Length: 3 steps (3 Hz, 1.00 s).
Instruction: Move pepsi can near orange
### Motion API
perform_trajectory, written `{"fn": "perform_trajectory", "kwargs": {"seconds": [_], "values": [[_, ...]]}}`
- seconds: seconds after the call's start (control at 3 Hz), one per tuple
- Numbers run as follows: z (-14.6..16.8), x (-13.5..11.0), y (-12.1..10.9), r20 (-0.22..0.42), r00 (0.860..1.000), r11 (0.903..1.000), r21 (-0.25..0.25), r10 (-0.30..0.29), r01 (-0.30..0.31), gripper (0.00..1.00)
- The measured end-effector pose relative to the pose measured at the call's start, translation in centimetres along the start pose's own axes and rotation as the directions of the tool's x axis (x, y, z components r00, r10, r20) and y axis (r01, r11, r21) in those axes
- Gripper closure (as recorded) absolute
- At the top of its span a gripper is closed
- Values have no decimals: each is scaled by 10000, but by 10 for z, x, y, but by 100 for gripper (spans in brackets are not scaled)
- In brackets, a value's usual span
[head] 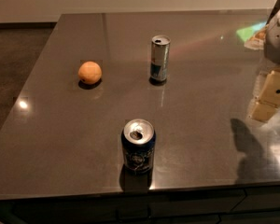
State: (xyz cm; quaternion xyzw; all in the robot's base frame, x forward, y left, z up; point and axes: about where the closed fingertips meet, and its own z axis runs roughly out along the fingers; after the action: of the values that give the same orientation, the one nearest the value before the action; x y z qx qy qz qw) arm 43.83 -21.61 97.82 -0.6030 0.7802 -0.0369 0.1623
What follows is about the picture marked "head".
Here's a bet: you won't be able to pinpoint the orange fruit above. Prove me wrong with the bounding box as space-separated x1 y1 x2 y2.
78 62 102 85

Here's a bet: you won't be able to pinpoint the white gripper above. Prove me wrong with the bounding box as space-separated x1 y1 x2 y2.
250 0 280 122

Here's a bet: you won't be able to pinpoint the dark cabinet drawers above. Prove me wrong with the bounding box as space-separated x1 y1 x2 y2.
0 186 280 224

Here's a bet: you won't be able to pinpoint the silver blue energy drink can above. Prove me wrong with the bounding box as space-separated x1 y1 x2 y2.
150 35 171 83

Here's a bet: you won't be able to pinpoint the dark blue pepsi can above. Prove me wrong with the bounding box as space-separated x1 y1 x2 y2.
121 119 156 175

